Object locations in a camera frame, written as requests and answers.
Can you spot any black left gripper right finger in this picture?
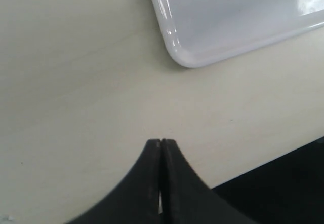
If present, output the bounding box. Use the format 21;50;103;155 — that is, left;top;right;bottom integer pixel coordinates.
161;139;254;223

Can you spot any white plastic tray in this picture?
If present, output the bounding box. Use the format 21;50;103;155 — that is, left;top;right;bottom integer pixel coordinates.
152;0;323;68

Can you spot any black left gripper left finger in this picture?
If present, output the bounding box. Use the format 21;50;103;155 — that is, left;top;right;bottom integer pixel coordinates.
70;139;161;224

